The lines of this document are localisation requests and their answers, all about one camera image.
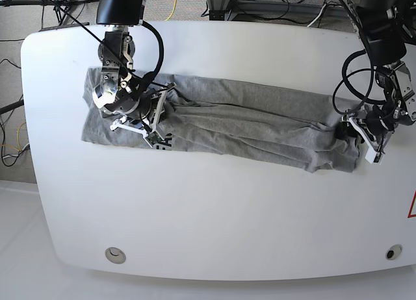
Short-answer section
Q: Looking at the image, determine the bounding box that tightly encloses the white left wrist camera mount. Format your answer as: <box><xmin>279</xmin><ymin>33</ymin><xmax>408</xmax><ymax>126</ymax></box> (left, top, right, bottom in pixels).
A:
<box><xmin>341</xmin><ymin>111</ymin><xmax>393</xmax><ymax>164</ymax></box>

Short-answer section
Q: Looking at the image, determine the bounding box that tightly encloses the black tripod stand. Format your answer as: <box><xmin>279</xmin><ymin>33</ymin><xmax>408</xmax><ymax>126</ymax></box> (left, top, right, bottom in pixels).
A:
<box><xmin>1</xmin><ymin>0</ymin><xmax>99</xmax><ymax>29</ymax></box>

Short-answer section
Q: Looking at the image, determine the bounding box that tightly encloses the left silver table grommet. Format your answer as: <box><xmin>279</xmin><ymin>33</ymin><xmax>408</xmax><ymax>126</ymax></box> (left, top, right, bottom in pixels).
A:
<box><xmin>105</xmin><ymin>247</ymin><xmax>126</xmax><ymax>264</ymax></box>

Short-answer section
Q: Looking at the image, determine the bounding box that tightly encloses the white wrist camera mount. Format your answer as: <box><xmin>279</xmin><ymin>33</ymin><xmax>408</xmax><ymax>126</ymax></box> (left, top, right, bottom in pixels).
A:
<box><xmin>341</xmin><ymin>111</ymin><xmax>393</xmax><ymax>164</ymax></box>
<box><xmin>110</xmin><ymin>82</ymin><xmax>176</xmax><ymax>148</ymax></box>

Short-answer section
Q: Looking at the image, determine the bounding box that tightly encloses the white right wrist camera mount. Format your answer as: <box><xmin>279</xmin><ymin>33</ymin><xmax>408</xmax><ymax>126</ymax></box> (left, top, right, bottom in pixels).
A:
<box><xmin>110</xmin><ymin>82</ymin><xmax>176</xmax><ymax>148</ymax></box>

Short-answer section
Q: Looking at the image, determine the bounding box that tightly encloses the grey metal table base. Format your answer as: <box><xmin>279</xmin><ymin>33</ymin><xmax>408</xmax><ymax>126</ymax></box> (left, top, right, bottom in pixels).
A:
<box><xmin>202</xmin><ymin>0</ymin><xmax>328</xmax><ymax>25</ymax></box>

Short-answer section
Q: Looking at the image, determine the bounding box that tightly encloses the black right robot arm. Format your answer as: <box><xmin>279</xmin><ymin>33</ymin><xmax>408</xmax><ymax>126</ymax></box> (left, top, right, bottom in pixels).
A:
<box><xmin>92</xmin><ymin>0</ymin><xmax>164</xmax><ymax>125</ymax></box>

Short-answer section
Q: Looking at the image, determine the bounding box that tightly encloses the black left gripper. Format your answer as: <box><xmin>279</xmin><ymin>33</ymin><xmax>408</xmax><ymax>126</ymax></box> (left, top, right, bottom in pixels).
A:
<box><xmin>335</xmin><ymin>106</ymin><xmax>396</xmax><ymax>141</ymax></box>

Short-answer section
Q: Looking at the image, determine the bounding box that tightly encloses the grey T-shirt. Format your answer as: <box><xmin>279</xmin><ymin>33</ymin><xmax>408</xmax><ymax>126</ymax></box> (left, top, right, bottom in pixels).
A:
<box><xmin>80</xmin><ymin>66</ymin><xmax>368</xmax><ymax>175</ymax></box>

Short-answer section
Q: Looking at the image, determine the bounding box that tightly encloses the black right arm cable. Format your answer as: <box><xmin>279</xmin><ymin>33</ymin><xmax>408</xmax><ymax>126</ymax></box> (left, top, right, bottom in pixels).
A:
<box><xmin>34</xmin><ymin>0</ymin><xmax>164</xmax><ymax>93</ymax></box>

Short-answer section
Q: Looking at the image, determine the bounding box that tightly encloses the right silver table grommet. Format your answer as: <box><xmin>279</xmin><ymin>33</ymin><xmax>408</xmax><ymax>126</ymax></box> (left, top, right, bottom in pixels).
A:
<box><xmin>385</xmin><ymin>244</ymin><xmax>403</xmax><ymax>260</ymax></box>

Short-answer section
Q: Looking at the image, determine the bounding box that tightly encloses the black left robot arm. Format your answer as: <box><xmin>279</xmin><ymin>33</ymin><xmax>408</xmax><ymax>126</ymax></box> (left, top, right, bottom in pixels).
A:
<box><xmin>338</xmin><ymin>0</ymin><xmax>415</xmax><ymax>144</ymax></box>

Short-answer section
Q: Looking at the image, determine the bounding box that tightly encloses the yellow floor cable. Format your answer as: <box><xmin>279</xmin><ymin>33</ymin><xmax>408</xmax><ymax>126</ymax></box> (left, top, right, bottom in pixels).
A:
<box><xmin>164</xmin><ymin>0</ymin><xmax>180</xmax><ymax>21</ymax></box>

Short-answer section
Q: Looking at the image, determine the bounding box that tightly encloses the red tape rectangle marking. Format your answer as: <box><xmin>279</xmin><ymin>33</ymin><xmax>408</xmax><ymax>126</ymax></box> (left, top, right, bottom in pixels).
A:
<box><xmin>408</xmin><ymin>192</ymin><xmax>416</xmax><ymax>218</ymax></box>

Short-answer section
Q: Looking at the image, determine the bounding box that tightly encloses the silver table grommet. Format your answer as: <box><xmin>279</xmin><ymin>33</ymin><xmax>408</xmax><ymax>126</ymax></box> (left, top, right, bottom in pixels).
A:
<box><xmin>385</xmin><ymin>244</ymin><xmax>403</xmax><ymax>260</ymax></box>
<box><xmin>105</xmin><ymin>247</ymin><xmax>126</xmax><ymax>264</ymax></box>

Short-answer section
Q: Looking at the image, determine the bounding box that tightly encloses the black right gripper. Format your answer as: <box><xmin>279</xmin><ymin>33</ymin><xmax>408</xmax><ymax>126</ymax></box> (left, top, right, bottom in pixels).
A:
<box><xmin>92</xmin><ymin>82</ymin><xmax>159</xmax><ymax>123</ymax></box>

